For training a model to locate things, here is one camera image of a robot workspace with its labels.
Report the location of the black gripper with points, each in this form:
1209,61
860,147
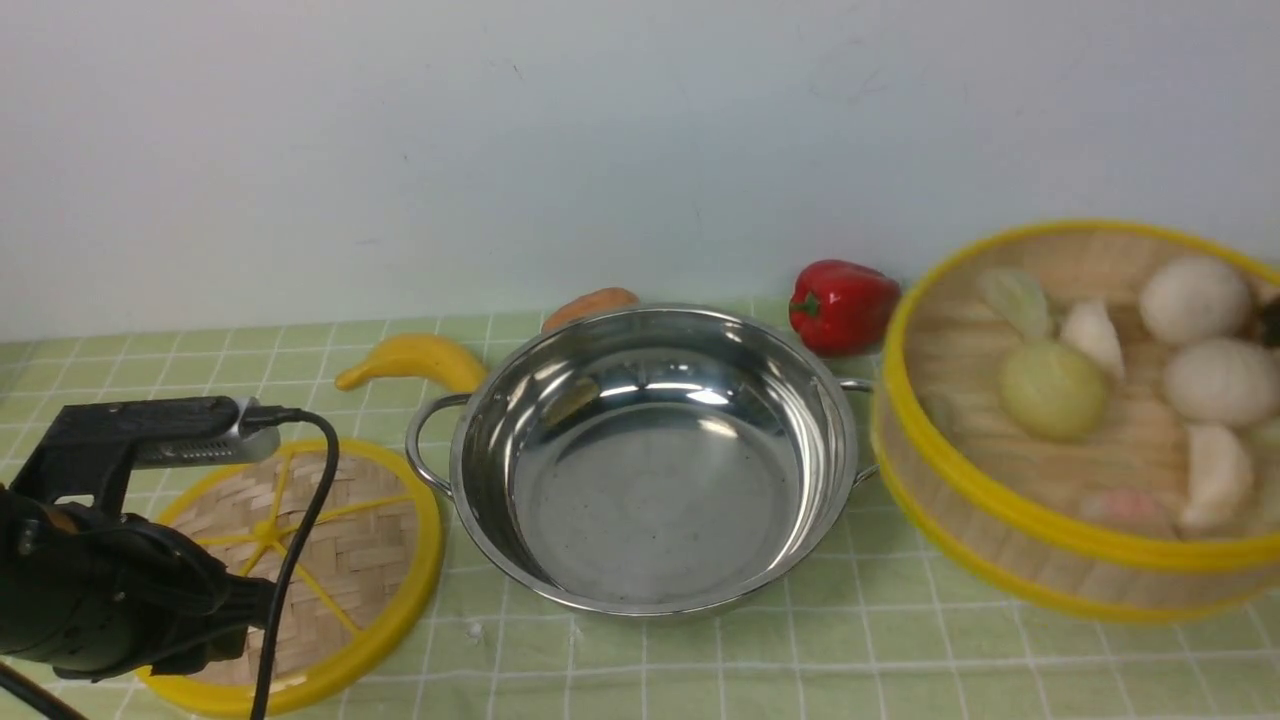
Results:
95,598

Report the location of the woven bamboo steamer lid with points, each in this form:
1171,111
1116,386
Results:
367,572

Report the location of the bamboo steamer basket yellow rim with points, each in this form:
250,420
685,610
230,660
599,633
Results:
1003,502

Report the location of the stainless steel pot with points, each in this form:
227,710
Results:
657,461

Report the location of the yellow banana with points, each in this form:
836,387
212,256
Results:
432,357

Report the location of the green checkered tablecloth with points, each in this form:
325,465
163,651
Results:
876,624

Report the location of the red bell pepper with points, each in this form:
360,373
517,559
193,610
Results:
841,309

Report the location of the pale yellow round bun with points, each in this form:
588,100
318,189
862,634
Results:
1053,391

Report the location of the pink dumpling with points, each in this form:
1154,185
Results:
1128,511

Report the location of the white dumpling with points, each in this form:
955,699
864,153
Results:
1089,329
1220,477

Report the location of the white round bun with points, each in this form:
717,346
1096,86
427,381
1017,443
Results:
1223,380
1194,298

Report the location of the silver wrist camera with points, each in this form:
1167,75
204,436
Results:
91,450

